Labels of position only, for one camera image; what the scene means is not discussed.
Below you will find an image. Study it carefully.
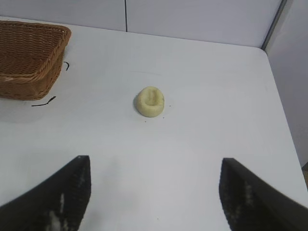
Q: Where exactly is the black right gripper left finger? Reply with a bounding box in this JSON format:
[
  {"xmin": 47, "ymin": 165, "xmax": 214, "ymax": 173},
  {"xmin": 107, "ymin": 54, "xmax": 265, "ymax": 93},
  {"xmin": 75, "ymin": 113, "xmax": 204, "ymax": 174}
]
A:
[{"xmin": 0, "ymin": 155, "xmax": 92, "ymax": 231}]

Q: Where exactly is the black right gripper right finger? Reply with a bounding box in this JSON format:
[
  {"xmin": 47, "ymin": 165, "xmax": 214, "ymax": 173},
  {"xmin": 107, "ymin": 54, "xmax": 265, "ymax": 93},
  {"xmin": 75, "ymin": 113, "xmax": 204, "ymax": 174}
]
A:
[{"xmin": 218, "ymin": 157, "xmax": 308, "ymax": 231}]

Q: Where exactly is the pale yellow egg yolk pastry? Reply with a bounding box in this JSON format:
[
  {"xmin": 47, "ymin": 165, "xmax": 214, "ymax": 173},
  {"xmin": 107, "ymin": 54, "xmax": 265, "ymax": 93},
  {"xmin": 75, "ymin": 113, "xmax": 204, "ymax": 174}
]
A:
[{"xmin": 133, "ymin": 86, "xmax": 166, "ymax": 118}]

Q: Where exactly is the brown wicker basket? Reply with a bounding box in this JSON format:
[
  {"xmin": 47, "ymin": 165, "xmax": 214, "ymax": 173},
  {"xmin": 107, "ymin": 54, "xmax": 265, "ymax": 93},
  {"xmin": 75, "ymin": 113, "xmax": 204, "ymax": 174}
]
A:
[{"xmin": 0, "ymin": 20, "xmax": 73, "ymax": 101}]

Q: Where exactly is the grey metal partition post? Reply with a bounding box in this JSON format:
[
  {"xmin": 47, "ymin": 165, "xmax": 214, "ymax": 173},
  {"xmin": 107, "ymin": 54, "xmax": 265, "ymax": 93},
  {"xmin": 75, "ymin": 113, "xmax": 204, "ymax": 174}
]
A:
[{"xmin": 261, "ymin": 0, "xmax": 290, "ymax": 50}]

